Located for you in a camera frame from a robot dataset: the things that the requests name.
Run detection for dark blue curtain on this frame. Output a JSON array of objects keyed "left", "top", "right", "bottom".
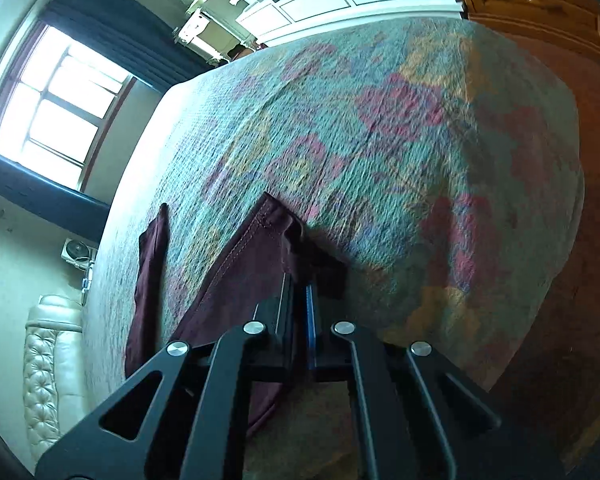
[
  {"left": 45, "top": 0, "right": 217, "bottom": 95},
  {"left": 0, "top": 147, "right": 113, "bottom": 250}
]

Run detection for brown wooden cabinet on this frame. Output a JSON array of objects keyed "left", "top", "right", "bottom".
[{"left": 447, "top": 0, "right": 600, "bottom": 68}]

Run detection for cream tufted leather headboard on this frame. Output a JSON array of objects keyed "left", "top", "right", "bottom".
[{"left": 22, "top": 294, "right": 90, "bottom": 465}]

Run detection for window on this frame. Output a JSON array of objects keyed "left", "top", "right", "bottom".
[{"left": 0, "top": 22, "right": 137, "bottom": 192}]

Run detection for maroon pants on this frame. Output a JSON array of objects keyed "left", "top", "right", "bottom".
[{"left": 124, "top": 192, "right": 348, "bottom": 441}]

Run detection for floral bed blanket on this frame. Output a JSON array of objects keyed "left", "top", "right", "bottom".
[{"left": 82, "top": 15, "right": 586, "bottom": 480}]

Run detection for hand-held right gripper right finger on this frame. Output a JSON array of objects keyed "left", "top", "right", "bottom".
[{"left": 306, "top": 282, "right": 566, "bottom": 480}]

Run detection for white box with round disc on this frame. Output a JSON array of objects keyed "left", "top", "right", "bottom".
[{"left": 61, "top": 239, "right": 97, "bottom": 267}]

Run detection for white dressing table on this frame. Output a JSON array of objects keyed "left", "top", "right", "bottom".
[{"left": 140, "top": 0, "right": 257, "bottom": 63}]

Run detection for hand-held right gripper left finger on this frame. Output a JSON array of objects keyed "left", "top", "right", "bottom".
[{"left": 35, "top": 274, "right": 307, "bottom": 480}]

